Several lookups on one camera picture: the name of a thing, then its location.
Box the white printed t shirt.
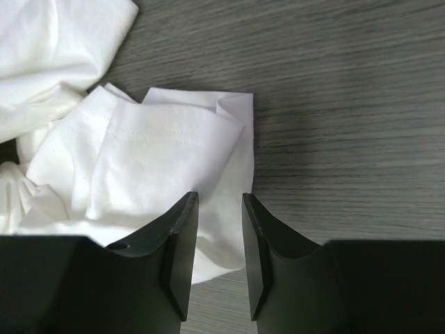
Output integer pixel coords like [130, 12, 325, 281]
[1, 1, 254, 284]

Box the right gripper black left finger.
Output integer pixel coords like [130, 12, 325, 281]
[1, 192, 199, 333]

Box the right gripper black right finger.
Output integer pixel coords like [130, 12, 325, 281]
[243, 193, 444, 333]

